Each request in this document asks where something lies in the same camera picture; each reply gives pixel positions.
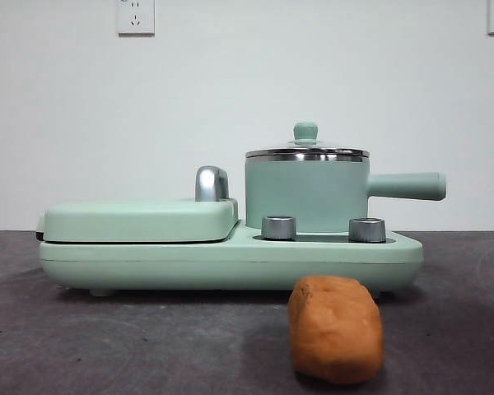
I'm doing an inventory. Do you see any glass lid with green knob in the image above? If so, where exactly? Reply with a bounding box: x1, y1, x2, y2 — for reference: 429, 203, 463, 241
245, 121, 371, 163

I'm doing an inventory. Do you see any brown potato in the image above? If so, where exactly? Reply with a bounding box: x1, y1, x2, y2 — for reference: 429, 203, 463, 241
287, 275, 385, 386

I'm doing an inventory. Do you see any silver control knob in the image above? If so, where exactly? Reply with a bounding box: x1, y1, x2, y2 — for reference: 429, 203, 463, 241
261, 215, 298, 240
348, 216, 387, 244

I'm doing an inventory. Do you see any mint green breakfast machine base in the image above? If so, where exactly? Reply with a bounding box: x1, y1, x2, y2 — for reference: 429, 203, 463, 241
39, 217, 424, 299

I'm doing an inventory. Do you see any mint green griddle cover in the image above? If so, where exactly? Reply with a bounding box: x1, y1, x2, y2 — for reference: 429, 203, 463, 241
35, 197, 240, 244

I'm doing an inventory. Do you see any silver griddle cover handle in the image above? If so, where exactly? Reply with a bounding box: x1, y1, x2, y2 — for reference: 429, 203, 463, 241
194, 165, 231, 203

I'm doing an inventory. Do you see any mint green handled pot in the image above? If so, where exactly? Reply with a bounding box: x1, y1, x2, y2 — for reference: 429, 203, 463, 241
245, 155, 448, 232

